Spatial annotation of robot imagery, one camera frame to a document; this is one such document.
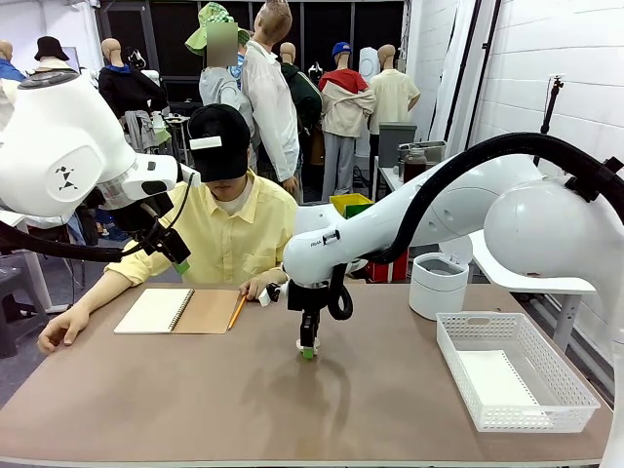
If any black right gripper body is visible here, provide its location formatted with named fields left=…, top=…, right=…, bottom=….
left=286, top=280, right=327, bottom=314

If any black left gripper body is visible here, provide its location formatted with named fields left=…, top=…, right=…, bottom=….
left=115, top=192, right=176, bottom=241

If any yellow pencil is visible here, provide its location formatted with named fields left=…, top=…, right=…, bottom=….
left=227, top=293, right=248, bottom=331

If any brown spiral notebook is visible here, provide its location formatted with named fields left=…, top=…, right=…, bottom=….
left=113, top=288, right=244, bottom=336

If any person's right forearm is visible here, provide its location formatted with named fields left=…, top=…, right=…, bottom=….
left=67, top=269, right=140, bottom=326

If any person's left hand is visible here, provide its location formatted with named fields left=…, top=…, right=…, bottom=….
left=239, top=278, right=277, bottom=302

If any person's right hand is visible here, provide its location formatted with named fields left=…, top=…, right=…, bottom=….
left=37, top=307, right=92, bottom=356

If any person in yellow shirt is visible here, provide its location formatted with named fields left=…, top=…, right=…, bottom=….
left=104, top=168, right=299, bottom=288

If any table with green cloth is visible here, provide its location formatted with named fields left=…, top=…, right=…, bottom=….
left=153, top=114, right=173, bottom=147

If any red recycling bin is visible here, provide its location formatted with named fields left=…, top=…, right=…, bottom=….
left=365, top=251, right=410, bottom=283

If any black baseball cap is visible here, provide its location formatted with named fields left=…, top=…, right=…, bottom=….
left=187, top=102, right=252, bottom=183

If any yellow recycling bin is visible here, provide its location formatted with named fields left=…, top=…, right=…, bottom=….
left=330, top=193, right=375, bottom=218

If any white work table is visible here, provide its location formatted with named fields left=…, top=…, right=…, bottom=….
left=0, top=209, right=94, bottom=316

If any mannequin in black sweater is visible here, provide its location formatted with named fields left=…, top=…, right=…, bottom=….
left=98, top=38, right=172, bottom=152

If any white round trash bin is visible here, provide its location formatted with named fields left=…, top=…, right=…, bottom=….
left=408, top=237, right=474, bottom=322

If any small white table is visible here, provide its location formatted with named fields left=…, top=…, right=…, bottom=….
left=373, top=167, right=406, bottom=196

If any figure in gray vest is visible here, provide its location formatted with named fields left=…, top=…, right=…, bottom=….
left=198, top=21, right=255, bottom=116

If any brown glass jar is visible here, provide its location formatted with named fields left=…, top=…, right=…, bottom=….
left=403, top=148, right=429, bottom=184

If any tall mannequin in white shirt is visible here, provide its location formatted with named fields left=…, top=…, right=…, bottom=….
left=240, top=0, right=301, bottom=194

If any gray box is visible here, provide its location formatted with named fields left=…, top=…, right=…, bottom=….
left=378, top=123, right=418, bottom=170

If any black bucket hat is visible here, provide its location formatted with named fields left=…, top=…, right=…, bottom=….
left=34, top=36, right=71, bottom=63

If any mannequin in red beige jacket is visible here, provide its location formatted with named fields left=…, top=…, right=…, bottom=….
left=319, top=42, right=376, bottom=204

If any metal tray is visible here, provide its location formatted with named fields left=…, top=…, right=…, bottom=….
left=397, top=140, right=449, bottom=170

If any mannequin in blue white top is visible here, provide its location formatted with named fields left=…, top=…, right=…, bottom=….
left=0, top=41, right=26, bottom=83

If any mannequin in dark green hoodie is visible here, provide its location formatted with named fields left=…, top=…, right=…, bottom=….
left=279, top=42, right=324, bottom=167

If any green gingham bucket hat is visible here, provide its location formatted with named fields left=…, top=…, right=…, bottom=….
left=184, top=2, right=254, bottom=58

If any mannequin in cream shirt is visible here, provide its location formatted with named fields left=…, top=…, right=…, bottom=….
left=368, top=45, right=421, bottom=147

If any large white side table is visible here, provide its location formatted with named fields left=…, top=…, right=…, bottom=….
left=470, top=228, right=599, bottom=355

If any white mannequin torso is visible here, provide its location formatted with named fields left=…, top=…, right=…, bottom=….
left=359, top=47, right=381, bottom=84

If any white perforated plastic basket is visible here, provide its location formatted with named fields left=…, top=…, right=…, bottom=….
left=435, top=311, right=602, bottom=434

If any black vertical pole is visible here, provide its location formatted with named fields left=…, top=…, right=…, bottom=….
left=462, top=0, right=503, bottom=152
left=443, top=0, right=477, bottom=143

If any black tripod stand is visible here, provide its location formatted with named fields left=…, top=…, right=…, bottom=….
left=533, top=75, right=566, bottom=167

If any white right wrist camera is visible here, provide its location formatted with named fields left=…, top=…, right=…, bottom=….
left=257, top=282, right=289, bottom=307

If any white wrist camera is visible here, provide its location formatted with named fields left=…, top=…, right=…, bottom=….
left=177, top=163, right=202, bottom=189
left=257, top=282, right=289, bottom=307

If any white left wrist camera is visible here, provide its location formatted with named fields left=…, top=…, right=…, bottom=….
left=177, top=163, right=202, bottom=189

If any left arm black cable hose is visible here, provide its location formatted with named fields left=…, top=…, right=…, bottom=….
left=0, top=199, right=189, bottom=263

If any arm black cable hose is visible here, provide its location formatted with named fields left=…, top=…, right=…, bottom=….
left=0, top=199, right=189, bottom=263
left=327, top=132, right=624, bottom=322

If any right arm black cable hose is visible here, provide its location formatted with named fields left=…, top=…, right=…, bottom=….
left=327, top=132, right=624, bottom=322

